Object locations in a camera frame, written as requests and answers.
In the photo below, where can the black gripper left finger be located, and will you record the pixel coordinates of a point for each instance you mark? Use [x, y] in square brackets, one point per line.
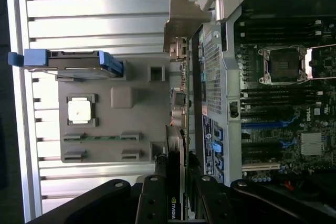
[152, 203]

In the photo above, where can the silver chipset heatsink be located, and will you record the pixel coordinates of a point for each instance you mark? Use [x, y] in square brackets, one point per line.
[312, 144]

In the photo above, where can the CPU socket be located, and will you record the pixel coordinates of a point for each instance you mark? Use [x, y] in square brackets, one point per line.
[283, 65]

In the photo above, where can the green motherboard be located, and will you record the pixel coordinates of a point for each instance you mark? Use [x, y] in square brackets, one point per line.
[294, 129]

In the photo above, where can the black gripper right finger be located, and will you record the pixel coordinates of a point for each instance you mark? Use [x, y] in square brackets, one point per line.
[215, 203]

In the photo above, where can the hard disk in blue caddy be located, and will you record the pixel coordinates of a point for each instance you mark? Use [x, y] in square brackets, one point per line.
[73, 61]

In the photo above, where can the open grey PC case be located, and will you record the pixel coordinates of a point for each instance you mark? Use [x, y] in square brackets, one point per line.
[231, 77]

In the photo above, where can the white expansion slot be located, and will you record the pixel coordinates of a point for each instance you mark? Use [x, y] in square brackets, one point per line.
[261, 167]

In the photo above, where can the grey plastic parts rack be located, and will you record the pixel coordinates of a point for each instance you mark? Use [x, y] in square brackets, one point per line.
[118, 129]

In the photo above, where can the green RAM stick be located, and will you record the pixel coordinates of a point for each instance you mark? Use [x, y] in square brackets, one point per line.
[105, 138]

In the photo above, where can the blue expansion slot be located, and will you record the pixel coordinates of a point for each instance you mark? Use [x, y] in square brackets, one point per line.
[262, 125]

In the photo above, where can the silver CPU chip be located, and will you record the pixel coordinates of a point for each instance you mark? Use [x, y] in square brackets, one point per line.
[79, 110]

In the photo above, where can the long black expansion slot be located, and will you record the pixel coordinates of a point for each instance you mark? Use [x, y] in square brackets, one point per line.
[262, 157]
[262, 147]

